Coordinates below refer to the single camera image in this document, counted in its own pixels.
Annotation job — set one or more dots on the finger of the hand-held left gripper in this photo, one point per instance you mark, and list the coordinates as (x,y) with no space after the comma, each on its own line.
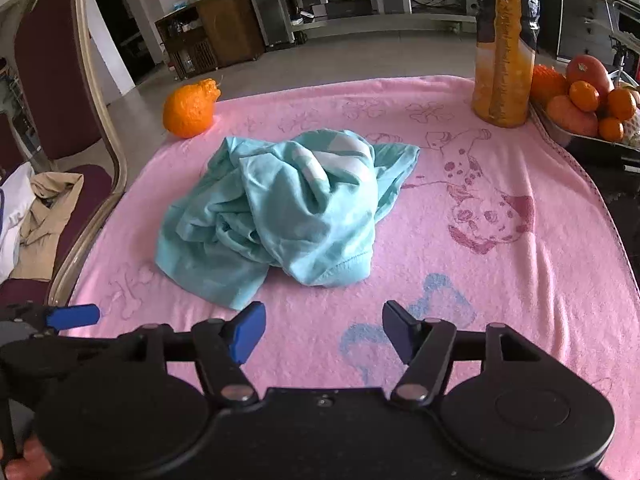
(75,316)

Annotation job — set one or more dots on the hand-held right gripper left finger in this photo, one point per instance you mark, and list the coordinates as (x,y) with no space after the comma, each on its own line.
(247,335)

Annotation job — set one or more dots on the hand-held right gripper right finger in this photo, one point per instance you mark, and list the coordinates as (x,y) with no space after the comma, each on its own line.
(397,331)

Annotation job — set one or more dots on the teal t-shirt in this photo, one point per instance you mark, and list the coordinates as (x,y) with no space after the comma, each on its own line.
(300,210)

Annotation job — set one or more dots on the person's left hand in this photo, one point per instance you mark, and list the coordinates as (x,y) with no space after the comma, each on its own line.
(35,462)

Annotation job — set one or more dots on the beige garment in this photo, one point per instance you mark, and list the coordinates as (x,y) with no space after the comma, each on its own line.
(47,220)

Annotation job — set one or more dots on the pink printed blanket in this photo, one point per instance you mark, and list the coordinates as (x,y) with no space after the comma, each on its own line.
(500,285)

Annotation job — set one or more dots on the large bumpy orange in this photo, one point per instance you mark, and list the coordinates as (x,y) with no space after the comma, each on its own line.
(189,110)

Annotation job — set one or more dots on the metal fruit tray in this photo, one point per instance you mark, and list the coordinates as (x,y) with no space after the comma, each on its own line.
(575,142)

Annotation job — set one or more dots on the orange juice bottle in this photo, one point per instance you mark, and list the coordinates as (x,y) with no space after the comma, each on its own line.
(502,60)

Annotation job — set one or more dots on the dark low rack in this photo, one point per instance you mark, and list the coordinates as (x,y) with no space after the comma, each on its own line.
(187,45)

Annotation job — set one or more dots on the pile of oranges and apples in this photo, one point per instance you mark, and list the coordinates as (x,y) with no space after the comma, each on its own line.
(585,95)

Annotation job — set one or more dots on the wooden cabinet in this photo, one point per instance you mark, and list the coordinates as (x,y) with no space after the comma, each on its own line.
(232,25)

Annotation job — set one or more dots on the grey speaker box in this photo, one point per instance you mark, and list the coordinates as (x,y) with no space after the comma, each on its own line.
(394,0)

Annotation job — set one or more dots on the black cabinet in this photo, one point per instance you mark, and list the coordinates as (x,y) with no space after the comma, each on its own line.
(575,20)

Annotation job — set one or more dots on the maroon chair with gold frame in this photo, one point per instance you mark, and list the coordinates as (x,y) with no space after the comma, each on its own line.
(55,60)

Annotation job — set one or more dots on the metal frame stand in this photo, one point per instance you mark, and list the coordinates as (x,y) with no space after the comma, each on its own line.
(620,35)

